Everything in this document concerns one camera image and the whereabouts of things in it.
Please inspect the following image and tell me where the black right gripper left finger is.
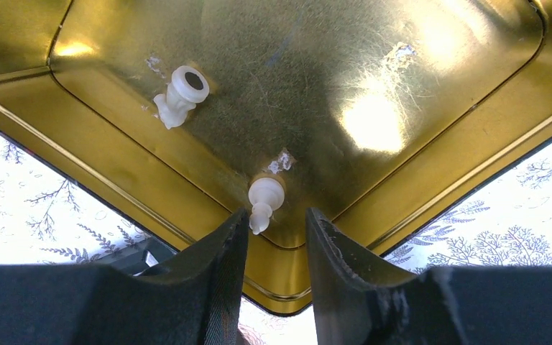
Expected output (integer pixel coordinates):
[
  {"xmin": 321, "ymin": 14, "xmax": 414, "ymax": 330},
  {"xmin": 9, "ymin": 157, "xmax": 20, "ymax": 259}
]
[{"xmin": 0, "ymin": 208, "xmax": 249, "ymax": 344}]

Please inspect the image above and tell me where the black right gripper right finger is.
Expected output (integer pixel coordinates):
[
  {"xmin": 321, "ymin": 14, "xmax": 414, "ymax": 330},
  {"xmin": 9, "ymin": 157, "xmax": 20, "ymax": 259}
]
[{"xmin": 305, "ymin": 208, "xmax": 552, "ymax": 344}]

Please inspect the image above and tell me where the fourteenth white chess piece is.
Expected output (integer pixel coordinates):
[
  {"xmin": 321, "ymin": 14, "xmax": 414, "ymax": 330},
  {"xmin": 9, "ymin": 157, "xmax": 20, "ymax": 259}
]
[{"xmin": 247, "ymin": 178, "xmax": 285, "ymax": 235}]

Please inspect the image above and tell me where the gold metal tin box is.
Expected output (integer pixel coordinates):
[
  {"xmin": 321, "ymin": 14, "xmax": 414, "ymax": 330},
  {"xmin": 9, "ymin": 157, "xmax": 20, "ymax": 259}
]
[{"xmin": 0, "ymin": 1, "xmax": 552, "ymax": 314}]

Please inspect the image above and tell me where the white knight chess piece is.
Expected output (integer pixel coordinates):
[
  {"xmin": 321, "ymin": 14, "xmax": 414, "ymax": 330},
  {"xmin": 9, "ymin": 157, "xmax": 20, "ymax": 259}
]
[{"xmin": 153, "ymin": 65, "xmax": 210, "ymax": 129}]

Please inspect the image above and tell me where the floral white table mat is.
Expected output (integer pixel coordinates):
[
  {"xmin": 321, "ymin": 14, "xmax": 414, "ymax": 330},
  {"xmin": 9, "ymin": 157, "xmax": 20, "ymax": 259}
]
[{"xmin": 0, "ymin": 116, "xmax": 552, "ymax": 345}]

